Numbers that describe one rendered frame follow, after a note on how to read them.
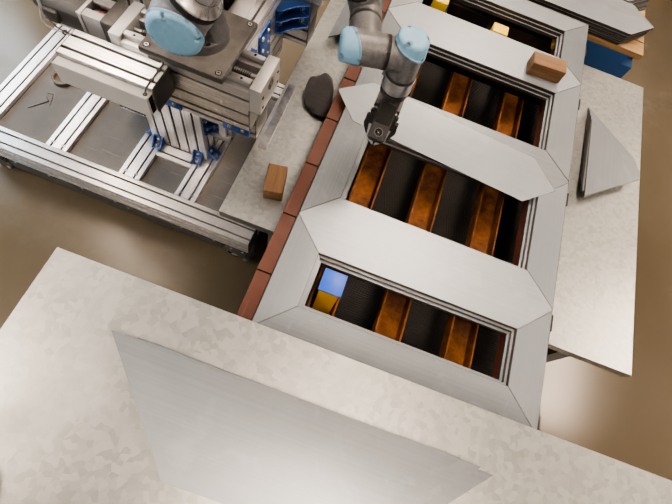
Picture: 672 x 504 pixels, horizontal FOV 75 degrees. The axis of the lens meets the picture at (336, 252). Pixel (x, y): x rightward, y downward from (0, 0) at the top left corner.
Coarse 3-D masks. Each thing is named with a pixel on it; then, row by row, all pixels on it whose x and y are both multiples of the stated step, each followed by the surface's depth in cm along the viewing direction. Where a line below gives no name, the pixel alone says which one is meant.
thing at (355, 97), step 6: (366, 84) 140; (372, 84) 141; (354, 90) 139; (360, 90) 139; (366, 90) 140; (348, 96) 137; (354, 96) 138; (360, 96) 138; (366, 96) 139; (348, 102) 136; (354, 102) 137; (360, 102) 137; (348, 108) 136; (354, 108) 136; (354, 114) 135
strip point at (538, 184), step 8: (536, 160) 140; (536, 168) 139; (536, 176) 137; (544, 176) 138; (528, 184) 136; (536, 184) 136; (544, 184) 137; (528, 192) 134; (536, 192) 135; (544, 192) 135
